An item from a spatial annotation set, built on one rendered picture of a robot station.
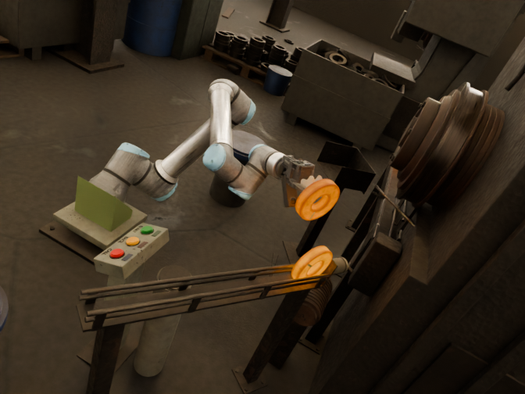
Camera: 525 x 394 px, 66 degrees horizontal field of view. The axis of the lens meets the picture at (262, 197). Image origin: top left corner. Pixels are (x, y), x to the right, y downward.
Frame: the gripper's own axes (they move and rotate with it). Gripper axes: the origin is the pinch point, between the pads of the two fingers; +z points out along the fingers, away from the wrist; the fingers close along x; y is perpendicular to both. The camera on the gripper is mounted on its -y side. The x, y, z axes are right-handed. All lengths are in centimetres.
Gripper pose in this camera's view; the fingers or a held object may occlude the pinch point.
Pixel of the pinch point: (319, 195)
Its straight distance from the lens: 130.8
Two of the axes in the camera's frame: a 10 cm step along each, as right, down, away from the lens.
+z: 5.6, 3.8, -7.3
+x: 8.1, -0.7, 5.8
